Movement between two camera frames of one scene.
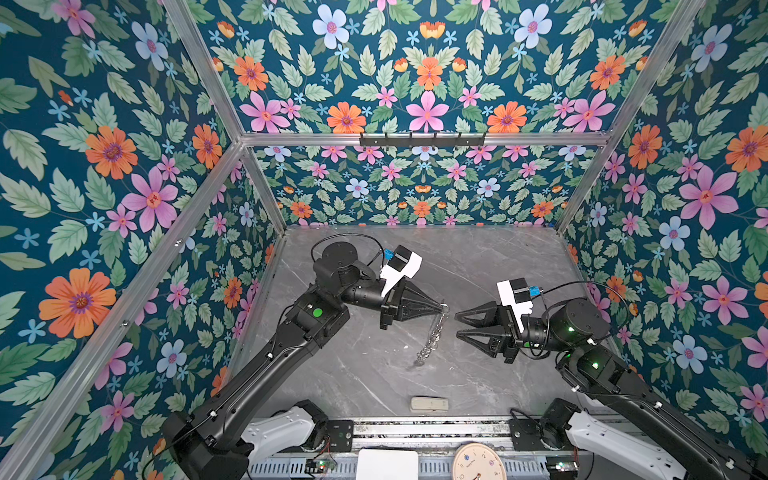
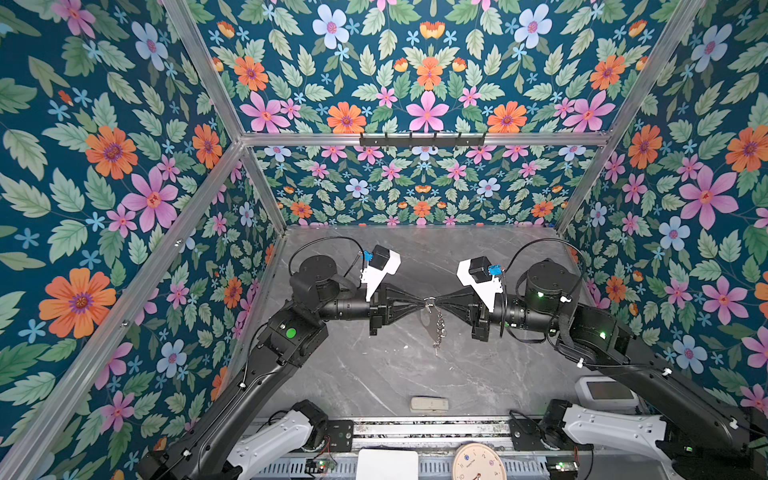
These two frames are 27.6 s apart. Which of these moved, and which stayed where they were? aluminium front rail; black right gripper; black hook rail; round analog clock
Moved: black right gripper
Stayed: black hook rail; round analog clock; aluminium front rail
